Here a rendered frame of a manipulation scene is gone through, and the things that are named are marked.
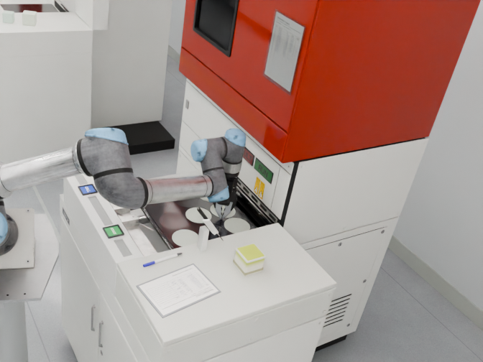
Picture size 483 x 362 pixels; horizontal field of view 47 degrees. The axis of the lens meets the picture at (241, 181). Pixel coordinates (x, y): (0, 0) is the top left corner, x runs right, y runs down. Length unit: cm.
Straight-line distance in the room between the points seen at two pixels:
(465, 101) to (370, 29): 148
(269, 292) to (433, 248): 195
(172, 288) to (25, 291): 49
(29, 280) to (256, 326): 76
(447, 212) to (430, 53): 149
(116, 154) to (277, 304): 66
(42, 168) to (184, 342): 65
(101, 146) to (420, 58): 115
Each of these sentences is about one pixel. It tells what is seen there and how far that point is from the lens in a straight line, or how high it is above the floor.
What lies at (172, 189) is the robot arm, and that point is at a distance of 175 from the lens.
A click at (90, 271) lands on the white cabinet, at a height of 73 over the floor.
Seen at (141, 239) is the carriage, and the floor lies 88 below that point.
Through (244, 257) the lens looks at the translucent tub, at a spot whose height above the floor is 103.
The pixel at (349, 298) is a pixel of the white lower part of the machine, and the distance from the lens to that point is 279.
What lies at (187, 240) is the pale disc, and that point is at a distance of 202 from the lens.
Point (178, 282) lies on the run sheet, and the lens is 175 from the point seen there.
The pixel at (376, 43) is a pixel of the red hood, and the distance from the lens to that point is 193.
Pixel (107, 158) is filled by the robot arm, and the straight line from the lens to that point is 164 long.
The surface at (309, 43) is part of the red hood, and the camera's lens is 175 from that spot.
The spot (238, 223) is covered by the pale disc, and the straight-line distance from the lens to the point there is 214.
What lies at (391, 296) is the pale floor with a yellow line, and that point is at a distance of 346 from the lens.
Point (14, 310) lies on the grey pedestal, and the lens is 218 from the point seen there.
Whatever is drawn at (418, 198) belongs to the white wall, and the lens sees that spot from 358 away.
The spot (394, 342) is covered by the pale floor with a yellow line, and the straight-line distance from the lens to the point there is 320.
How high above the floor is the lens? 216
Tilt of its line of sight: 32 degrees down
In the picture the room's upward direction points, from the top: 11 degrees clockwise
